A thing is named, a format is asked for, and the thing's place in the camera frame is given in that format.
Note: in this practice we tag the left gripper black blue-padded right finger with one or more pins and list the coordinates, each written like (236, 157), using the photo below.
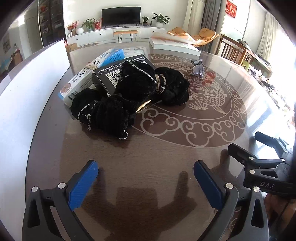
(251, 222)

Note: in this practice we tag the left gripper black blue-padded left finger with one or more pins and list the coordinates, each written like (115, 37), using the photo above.
(38, 220)

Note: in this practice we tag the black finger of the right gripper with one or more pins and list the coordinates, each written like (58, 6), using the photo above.
(282, 148)
(249, 160)

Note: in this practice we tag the black velvet cloth bundle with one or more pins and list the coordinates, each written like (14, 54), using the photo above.
(138, 83)

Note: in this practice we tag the clear bag with phone case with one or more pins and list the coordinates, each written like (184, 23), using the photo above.
(134, 51)

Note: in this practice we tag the black printed carton box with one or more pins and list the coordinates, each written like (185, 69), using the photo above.
(107, 76)

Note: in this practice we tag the white blue ointment box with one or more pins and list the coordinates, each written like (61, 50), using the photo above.
(83, 79)

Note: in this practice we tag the person's right hand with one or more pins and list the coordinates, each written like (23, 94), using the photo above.
(285, 209)

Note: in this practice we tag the small grey metal clip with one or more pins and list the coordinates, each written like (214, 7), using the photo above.
(198, 68)

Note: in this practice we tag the wooden dining chair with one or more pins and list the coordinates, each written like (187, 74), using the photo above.
(231, 50)

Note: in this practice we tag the orange lounge chair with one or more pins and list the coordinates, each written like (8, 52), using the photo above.
(205, 36)

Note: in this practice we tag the large white storage box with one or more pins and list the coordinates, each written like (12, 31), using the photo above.
(22, 103)

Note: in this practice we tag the flat white box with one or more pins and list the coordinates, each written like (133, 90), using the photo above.
(172, 43)

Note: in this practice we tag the grey curtain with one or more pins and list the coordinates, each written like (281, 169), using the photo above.
(211, 14)

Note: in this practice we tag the green potted plant right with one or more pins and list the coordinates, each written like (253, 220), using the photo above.
(160, 20)

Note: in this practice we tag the green potted plant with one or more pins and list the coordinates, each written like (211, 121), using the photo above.
(88, 24)
(160, 20)

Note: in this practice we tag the small potted plant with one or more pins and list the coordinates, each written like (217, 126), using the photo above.
(145, 21)

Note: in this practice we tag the white tv cabinet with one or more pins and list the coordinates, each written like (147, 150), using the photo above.
(106, 35)

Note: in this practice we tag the wooden stool black legs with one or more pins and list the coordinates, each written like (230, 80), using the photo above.
(120, 34)

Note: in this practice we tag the black flat television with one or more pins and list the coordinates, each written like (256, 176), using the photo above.
(127, 15)

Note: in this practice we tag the green potted plant left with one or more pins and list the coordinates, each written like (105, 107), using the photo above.
(88, 24)

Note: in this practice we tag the red flowers white vase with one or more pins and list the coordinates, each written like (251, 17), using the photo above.
(74, 29)

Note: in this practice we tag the dark glass display cabinet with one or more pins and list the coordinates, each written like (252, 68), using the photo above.
(51, 21)

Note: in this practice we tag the red wall decoration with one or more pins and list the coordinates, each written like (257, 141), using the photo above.
(231, 9)

